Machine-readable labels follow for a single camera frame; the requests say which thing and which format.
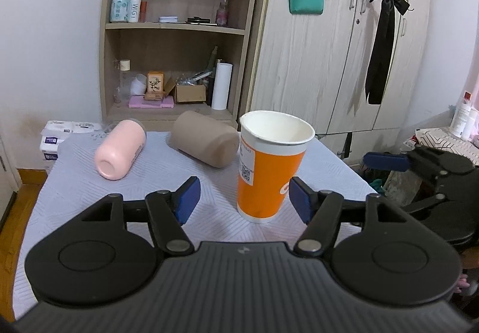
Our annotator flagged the white tissue pack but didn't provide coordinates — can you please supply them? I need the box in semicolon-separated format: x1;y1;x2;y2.
40;120;104;139

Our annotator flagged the wooden bookshelf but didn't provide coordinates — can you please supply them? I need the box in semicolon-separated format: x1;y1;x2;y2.
98;0;265;129

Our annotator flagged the white paper roll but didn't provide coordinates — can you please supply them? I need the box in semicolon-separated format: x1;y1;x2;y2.
211;62;233;111

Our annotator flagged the pink cup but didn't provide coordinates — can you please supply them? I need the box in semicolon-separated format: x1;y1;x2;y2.
94;120;147;180

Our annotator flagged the white teal-label jar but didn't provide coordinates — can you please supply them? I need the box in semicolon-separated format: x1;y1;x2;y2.
109;0;130;23

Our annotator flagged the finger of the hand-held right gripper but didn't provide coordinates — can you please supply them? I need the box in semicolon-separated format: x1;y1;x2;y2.
401;194;450;215
363;145;477;188

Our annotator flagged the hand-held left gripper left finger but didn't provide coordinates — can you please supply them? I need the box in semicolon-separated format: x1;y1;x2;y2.
80;176;201;256

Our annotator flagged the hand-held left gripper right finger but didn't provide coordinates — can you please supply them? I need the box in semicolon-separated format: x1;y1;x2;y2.
290;176;409;257

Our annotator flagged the clear bottle beige cap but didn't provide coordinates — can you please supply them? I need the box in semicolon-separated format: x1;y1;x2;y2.
113;59;132;107

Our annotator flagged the wooden flower-print box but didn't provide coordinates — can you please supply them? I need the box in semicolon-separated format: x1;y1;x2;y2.
144;71;166;101

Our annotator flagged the open cardboard box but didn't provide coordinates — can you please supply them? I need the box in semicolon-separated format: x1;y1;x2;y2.
164;77;207;104

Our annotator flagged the small white cup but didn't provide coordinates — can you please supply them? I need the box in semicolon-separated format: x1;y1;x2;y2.
130;74;148;96

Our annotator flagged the pink flat box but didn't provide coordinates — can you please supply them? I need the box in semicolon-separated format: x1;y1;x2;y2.
128;95;175;109

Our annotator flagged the purple-print tissue pack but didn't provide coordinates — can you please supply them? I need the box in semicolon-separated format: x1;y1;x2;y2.
39;135;63;162

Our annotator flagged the patterned cloth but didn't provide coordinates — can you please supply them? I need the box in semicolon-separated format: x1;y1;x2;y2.
400;127;479;169

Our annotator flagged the white lotion bottle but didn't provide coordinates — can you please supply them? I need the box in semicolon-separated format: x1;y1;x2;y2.
449;92;473;138

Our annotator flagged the orange paper cup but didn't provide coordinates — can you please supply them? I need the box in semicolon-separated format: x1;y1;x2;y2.
237;110;316;224

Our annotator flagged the wooden wardrobe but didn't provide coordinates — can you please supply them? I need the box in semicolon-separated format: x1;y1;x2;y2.
241;0;432;139

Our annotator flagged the white tall bottle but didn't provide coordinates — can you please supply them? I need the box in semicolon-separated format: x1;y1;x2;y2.
127;0;145;23

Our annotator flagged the white quilted table cloth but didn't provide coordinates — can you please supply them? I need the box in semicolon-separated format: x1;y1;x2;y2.
12;129;379;323

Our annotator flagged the tan cup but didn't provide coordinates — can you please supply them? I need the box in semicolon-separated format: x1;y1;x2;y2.
171;110;240;169

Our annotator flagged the person's right hand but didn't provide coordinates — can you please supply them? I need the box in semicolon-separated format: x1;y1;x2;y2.
457;271;471;294

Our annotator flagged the pink small bottle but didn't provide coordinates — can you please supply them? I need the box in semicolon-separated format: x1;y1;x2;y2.
216;0;230;28

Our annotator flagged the black ribbon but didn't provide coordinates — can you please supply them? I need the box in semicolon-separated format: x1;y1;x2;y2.
365;0;411;106

